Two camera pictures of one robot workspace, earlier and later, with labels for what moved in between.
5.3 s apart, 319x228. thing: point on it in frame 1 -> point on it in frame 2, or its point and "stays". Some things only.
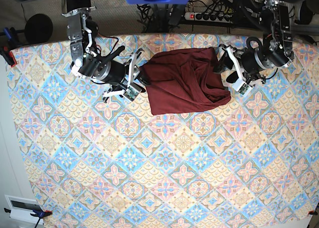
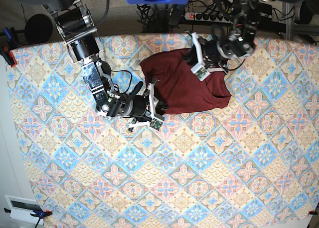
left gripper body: x=124 y=78 -> x=143 y=109
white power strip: x=213 y=17 stays
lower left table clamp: x=39 y=214 stays
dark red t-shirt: x=182 y=80 stays
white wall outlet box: x=21 y=208 stays
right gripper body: x=247 y=64 -> x=208 y=53
